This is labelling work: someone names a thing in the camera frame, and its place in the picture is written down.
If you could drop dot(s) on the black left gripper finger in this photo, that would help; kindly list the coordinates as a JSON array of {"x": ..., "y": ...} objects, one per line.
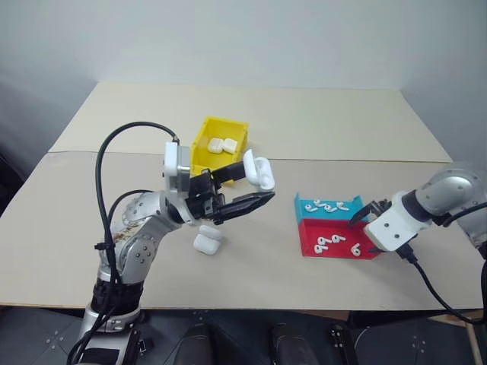
[
  {"x": 230, "y": 173},
  {"x": 247, "y": 204}
]

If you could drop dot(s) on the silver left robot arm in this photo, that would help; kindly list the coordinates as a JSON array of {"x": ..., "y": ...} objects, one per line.
[{"x": 142, "y": 232}]

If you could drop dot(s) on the blue plastic tray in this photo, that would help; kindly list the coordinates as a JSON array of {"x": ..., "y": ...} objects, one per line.
[{"x": 304, "y": 213}]

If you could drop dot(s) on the white earbud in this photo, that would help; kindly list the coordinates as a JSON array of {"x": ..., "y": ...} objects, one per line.
[
  {"x": 317, "y": 201},
  {"x": 309, "y": 208},
  {"x": 342, "y": 207},
  {"x": 326, "y": 241},
  {"x": 334, "y": 209},
  {"x": 318, "y": 248},
  {"x": 327, "y": 206},
  {"x": 338, "y": 238},
  {"x": 356, "y": 249}
]

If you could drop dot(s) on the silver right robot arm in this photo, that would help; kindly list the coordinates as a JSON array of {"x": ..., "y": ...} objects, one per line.
[{"x": 451, "y": 190}]

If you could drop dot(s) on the closed white earbud case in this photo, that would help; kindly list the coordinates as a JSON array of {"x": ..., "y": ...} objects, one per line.
[
  {"x": 230, "y": 145},
  {"x": 207, "y": 240},
  {"x": 215, "y": 145}
]

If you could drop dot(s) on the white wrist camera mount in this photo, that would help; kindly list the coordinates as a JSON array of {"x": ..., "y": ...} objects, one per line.
[
  {"x": 172, "y": 167},
  {"x": 392, "y": 228}
]

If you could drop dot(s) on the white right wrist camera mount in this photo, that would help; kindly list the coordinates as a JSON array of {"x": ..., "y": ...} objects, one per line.
[{"x": 392, "y": 228}]

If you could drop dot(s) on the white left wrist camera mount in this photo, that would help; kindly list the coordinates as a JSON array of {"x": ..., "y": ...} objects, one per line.
[{"x": 172, "y": 167}]

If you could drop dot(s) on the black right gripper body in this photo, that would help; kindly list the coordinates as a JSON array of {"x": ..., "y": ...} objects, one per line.
[{"x": 381, "y": 204}]

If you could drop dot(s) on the red plastic tray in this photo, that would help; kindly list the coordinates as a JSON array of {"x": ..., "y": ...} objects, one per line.
[{"x": 342, "y": 252}]

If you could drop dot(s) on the white earbud case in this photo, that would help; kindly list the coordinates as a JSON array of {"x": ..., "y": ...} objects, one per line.
[
  {"x": 207, "y": 240},
  {"x": 230, "y": 145},
  {"x": 260, "y": 175},
  {"x": 215, "y": 145}
]

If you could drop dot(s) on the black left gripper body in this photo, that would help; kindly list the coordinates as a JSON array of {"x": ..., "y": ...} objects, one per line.
[{"x": 201, "y": 199}]

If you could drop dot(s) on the yellow plastic bin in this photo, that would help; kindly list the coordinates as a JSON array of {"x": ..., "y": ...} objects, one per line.
[{"x": 201, "y": 159}]

